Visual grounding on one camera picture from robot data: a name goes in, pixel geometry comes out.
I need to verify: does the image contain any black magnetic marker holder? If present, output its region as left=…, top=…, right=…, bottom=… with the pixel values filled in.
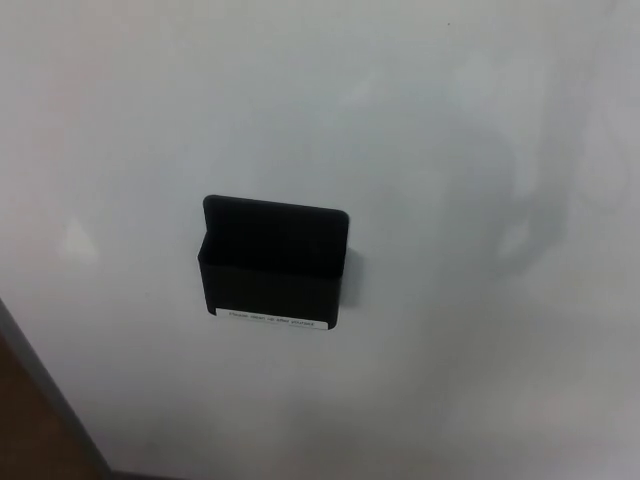
left=195, top=194, right=351, bottom=333

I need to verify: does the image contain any white whiteboard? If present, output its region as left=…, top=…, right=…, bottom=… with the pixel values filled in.
left=0, top=0, right=640, bottom=480

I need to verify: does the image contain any brown wooden panel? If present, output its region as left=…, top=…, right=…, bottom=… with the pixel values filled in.
left=0, top=328, right=95, bottom=480

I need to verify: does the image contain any grey whiteboard frame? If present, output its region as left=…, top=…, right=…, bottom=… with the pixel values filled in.
left=0, top=296, right=115, bottom=480

